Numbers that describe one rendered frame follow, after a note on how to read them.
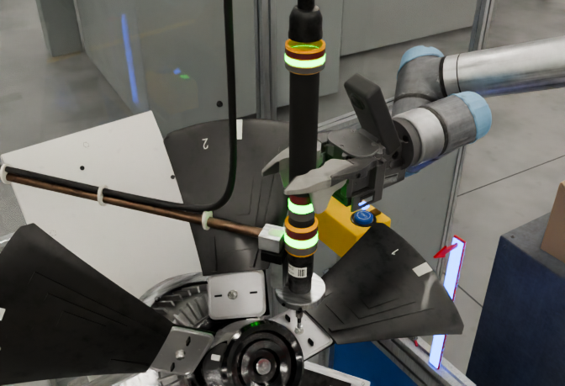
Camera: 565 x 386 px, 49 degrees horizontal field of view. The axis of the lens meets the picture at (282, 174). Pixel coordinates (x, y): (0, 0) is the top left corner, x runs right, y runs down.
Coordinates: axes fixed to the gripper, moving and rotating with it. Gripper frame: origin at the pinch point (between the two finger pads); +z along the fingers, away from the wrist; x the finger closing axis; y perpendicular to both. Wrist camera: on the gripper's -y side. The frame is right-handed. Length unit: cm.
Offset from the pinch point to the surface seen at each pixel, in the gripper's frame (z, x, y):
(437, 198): -124, 70, 94
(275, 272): -0.1, 1.4, 16.8
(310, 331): -4.6, -1.4, 28.5
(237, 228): 2.4, 6.6, 11.4
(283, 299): 0.1, -1.0, 19.7
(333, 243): -35, 28, 46
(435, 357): -38, -1, 57
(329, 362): -38, 30, 89
